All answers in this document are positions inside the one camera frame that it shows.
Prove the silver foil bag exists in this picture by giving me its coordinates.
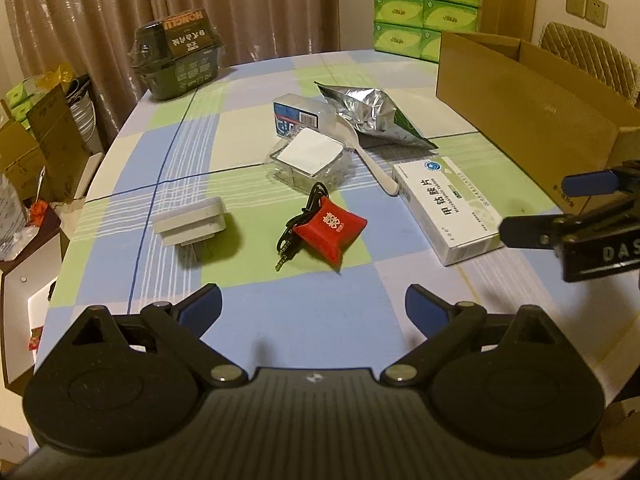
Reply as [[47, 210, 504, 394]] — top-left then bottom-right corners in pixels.
[[315, 81, 439, 151]]

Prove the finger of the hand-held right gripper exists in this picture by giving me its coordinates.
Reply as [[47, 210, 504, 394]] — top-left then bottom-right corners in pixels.
[[561, 160, 640, 196], [500, 190, 640, 251]]

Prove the white power adapter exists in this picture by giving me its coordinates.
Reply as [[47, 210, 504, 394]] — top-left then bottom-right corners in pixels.
[[153, 196, 229, 264]]

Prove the yellow plastic bag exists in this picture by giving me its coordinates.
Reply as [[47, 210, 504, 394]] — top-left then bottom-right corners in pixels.
[[39, 62, 77, 92]]

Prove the crumpled white plastic bag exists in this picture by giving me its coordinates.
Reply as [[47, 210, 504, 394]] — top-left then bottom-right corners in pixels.
[[0, 174, 30, 262]]

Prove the white side cabinet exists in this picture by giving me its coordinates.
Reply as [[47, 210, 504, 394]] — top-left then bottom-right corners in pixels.
[[0, 210, 64, 393]]

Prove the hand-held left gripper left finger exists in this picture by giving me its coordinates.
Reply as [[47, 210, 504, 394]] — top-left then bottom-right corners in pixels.
[[71, 283, 248, 386]]

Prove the red pouch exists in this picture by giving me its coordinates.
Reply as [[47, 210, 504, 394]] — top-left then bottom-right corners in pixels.
[[291, 197, 367, 273]]

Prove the beige chair back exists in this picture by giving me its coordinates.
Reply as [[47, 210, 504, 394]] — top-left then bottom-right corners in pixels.
[[538, 21, 640, 103]]

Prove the white medicine box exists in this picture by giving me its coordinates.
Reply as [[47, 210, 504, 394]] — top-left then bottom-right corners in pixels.
[[391, 156, 506, 267]]

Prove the open cardboard carton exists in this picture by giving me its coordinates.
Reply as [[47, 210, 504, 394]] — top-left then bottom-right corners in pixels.
[[26, 84, 87, 200]]

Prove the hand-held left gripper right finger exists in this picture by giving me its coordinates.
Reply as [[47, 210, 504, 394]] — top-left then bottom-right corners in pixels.
[[380, 284, 568, 386]]

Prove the dark green wrapped food box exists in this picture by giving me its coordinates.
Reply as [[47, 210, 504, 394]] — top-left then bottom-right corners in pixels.
[[131, 7, 227, 101]]

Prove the brown cardboard box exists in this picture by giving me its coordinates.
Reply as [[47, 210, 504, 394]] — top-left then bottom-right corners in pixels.
[[436, 31, 640, 217]]

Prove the clear box with blue label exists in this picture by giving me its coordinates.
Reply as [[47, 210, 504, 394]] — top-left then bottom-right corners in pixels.
[[273, 93, 346, 139]]

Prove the orange handled tool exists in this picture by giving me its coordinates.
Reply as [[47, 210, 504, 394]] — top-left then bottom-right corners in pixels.
[[29, 166, 49, 227]]

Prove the metal pot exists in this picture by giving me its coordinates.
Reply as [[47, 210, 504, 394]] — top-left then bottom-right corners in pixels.
[[69, 76, 104, 157]]

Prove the clear plastic box white insert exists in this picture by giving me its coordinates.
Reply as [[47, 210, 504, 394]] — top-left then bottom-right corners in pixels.
[[265, 127, 351, 194]]

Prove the white plastic spoon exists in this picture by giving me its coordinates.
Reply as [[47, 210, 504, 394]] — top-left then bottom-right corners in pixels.
[[334, 117, 401, 197]]

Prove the stack of green tissue packs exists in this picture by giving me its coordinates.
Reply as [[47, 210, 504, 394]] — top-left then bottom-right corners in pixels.
[[373, 0, 485, 62]]

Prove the small cardboard carton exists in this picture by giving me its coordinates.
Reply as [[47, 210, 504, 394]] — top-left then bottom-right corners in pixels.
[[0, 120, 48, 202]]

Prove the black audio cable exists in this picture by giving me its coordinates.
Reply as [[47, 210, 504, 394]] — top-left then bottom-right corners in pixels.
[[275, 183, 331, 271]]

